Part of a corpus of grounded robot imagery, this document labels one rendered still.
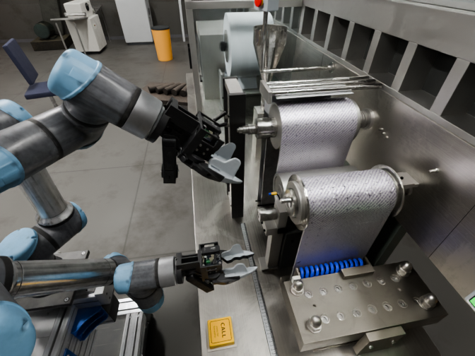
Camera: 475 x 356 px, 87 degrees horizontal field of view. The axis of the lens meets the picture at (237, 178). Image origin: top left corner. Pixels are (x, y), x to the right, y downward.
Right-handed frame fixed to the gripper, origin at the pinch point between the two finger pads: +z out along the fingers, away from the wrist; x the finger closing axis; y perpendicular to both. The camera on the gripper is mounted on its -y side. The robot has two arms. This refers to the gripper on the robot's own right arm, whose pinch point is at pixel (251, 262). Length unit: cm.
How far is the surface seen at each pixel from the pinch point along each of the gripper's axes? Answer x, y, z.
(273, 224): 8.4, 4.9, 8.4
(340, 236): -0.5, 7.1, 24.8
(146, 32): 769, -78, -118
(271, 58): 72, 34, 23
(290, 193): 5.8, 19.7, 10.9
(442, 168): 0, 27, 45
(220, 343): -13.4, -16.5, -11.1
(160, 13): 850, -45, -81
